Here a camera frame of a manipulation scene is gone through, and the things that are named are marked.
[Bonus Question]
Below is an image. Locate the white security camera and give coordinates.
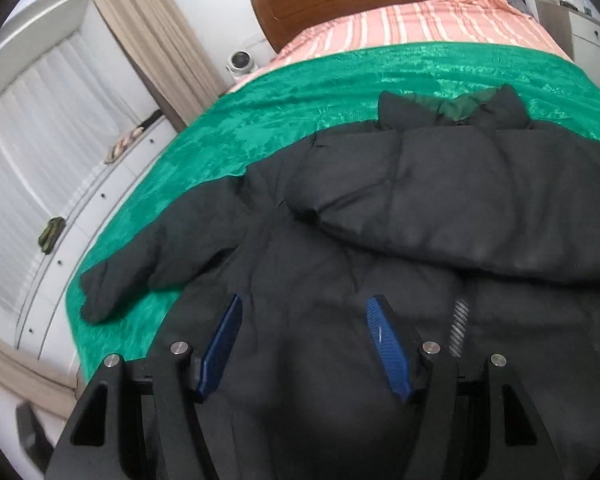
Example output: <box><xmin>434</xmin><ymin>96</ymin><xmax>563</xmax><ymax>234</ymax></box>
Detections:
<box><xmin>225</xmin><ymin>49</ymin><xmax>261</xmax><ymax>80</ymax></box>

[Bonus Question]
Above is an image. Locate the striped fabric item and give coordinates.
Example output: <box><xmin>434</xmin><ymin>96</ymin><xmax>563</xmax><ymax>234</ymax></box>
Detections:
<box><xmin>104</xmin><ymin>110</ymin><xmax>163</xmax><ymax>165</ymax></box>

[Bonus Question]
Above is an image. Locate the white low drawer cabinet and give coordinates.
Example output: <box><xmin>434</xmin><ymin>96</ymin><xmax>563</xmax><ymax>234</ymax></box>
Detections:
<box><xmin>12</xmin><ymin>110</ymin><xmax>191</xmax><ymax>376</ymax></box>

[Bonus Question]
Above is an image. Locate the pink striped bedsheet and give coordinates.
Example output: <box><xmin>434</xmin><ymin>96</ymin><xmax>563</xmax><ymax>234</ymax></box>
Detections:
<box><xmin>222</xmin><ymin>0</ymin><xmax>576</xmax><ymax>96</ymax></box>

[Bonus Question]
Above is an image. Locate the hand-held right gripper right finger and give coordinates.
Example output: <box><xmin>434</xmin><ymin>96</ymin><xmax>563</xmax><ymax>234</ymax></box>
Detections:
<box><xmin>364</xmin><ymin>295</ymin><xmax>565</xmax><ymax>480</ymax></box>

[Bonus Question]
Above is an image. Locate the black puffer jacket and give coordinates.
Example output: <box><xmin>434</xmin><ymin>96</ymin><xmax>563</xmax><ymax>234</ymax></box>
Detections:
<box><xmin>80</xmin><ymin>84</ymin><xmax>600</xmax><ymax>480</ymax></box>

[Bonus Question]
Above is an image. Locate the beige curtain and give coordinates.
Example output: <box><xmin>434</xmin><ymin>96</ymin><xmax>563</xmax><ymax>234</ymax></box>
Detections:
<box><xmin>0</xmin><ymin>327</ymin><xmax>88</xmax><ymax>426</ymax></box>
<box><xmin>84</xmin><ymin>0</ymin><xmax>228</xmax><ymax>133</ymax></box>

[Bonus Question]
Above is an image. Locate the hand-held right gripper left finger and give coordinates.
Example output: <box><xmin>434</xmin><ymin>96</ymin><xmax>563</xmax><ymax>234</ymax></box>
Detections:
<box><xmin>44</xmin><ymin>294</ymin><xmax>244</xmax><ymax>480</ymax></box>

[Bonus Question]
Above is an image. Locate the white sheer curtain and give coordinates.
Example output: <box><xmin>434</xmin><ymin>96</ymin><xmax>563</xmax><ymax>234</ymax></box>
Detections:
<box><xmin>0</xmin><ymin>35</ymin><xmax>146</xmax><ymax>306</ymax></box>

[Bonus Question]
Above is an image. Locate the camouflage pouch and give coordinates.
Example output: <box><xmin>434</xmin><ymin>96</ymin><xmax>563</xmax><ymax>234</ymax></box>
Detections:
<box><xmin>37</xmin><ymin>216</ymin><xmax>66</xmax><ymax>253</ymax></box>

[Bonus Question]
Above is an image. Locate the grey box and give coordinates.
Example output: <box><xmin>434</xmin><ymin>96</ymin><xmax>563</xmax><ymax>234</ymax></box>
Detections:
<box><xmin>15</xmin><ymin>400</ymin><xmax>56</xmax><ymax>471</ymax></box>

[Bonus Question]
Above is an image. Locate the green velvet blanket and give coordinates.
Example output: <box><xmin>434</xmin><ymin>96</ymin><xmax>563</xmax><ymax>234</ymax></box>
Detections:
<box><xmin>67</xmin><ymin>42</ymin><xmax>600</xmax><ymax>381</ymax></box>

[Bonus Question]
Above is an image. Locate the white tall cabinet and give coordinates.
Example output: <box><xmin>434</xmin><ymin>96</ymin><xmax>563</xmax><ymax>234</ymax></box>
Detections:
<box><xmin>532</xmin><ymin>0</ymin><xmax>600</xmax><ymax>91</ymax></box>

